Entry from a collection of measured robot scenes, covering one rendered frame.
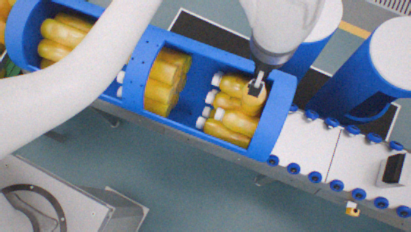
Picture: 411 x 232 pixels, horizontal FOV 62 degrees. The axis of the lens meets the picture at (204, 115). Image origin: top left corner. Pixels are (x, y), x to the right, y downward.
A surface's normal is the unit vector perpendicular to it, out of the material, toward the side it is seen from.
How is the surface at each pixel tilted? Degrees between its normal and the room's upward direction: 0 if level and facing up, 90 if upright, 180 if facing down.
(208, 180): 0
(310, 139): 0
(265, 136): 41
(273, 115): 14
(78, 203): 5
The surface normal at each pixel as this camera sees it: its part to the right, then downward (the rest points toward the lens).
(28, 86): 0.23, -0.55
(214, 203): -0.02, -0.25
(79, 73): 0.37, -0.26
